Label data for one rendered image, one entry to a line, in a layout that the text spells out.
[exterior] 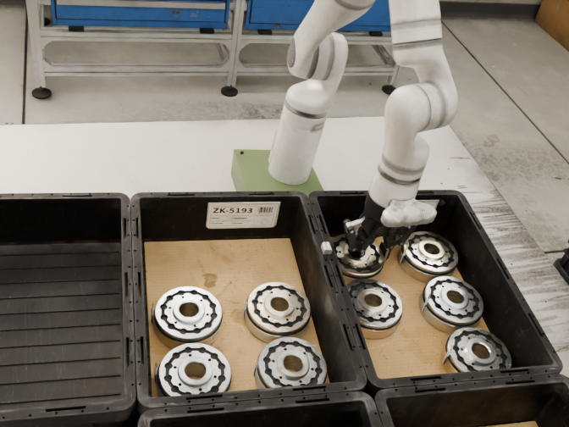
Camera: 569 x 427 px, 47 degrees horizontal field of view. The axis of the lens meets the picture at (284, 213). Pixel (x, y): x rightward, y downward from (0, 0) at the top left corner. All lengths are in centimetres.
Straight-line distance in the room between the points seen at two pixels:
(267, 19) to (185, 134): 144
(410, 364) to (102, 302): 49
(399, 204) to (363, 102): 225
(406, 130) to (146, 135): 82
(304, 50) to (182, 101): 185
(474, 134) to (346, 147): 167
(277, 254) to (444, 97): 41
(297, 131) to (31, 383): 69
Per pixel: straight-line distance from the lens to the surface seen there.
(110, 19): 289
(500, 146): 326
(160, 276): 110
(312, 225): 110
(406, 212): 102
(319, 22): 117
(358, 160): 164
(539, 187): 310
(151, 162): 153
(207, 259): 113
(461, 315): 113
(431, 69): 98
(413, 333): 111
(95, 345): 102
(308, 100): 130
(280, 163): 138
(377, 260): 116
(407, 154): 98
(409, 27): 95
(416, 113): 94
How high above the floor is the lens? 165
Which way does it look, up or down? 41 degrees down
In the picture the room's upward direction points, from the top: 12 degrees clockwise
